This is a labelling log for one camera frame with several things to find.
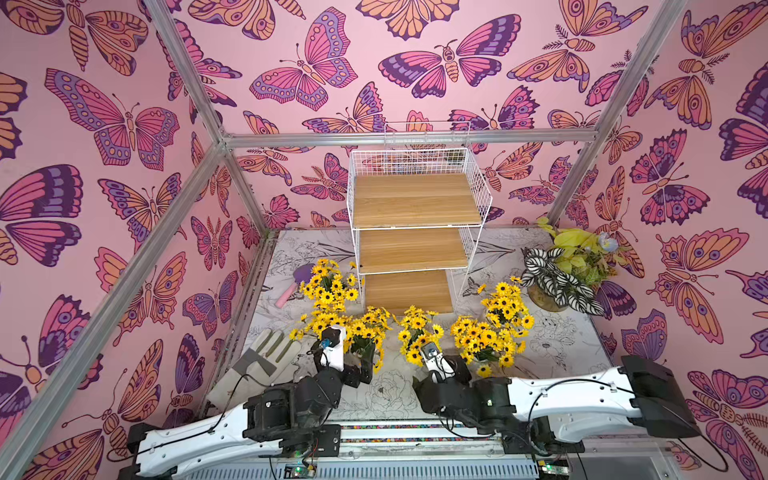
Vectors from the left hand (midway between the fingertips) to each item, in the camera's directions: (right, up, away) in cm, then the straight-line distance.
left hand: (359, 339), depth 71 cm
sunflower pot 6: (+32, -4, +5) cm, 33 cm away
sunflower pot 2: (-12, +2, +8) cm, 14 cm away
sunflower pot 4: (+15, 0, +9) cm, 18 cm away
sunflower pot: (-11, +10, +18) cm, 24 cm away
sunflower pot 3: (+1, 0, +6) cm, 6 cm away
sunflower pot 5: (+40, +5, +11) cm, 41 cm away
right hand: (+17, -10, +5) cm, 20 cm away
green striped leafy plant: (+52, +15, +4) cm, 54 cm away
